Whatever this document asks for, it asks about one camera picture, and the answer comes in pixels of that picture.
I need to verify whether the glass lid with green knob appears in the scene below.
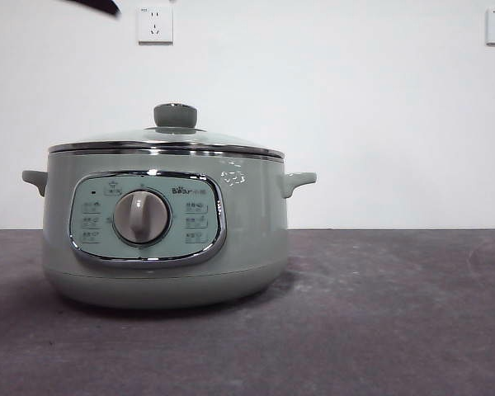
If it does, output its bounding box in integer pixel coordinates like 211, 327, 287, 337
47, 102, 285, 160

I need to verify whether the pale green electric cooking pot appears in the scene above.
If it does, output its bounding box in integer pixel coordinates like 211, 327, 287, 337
21, 148, 318, 310

